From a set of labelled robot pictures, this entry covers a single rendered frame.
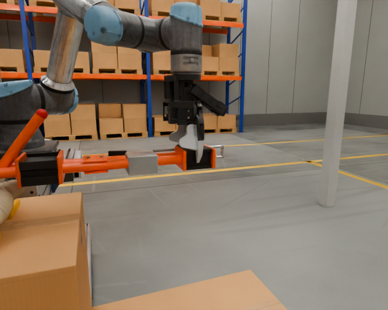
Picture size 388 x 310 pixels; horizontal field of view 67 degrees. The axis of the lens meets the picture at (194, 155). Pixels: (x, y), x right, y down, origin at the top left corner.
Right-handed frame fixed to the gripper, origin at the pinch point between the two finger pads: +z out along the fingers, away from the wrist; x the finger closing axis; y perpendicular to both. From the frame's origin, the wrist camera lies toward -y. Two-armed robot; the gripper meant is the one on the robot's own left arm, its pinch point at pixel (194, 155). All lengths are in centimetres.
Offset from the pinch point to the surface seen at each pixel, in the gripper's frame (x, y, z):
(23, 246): 10.7, 38.3, 13.0
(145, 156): 3.4, 13.1, -1.3
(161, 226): -178, -32, 107
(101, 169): 3.2, 22.9, 1.1
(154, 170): 3.5, 11.2, 2.1
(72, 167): 3.5, 28.9, 0.1
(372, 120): -652, -863, 80
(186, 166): 3.5, 3.1, 1.9
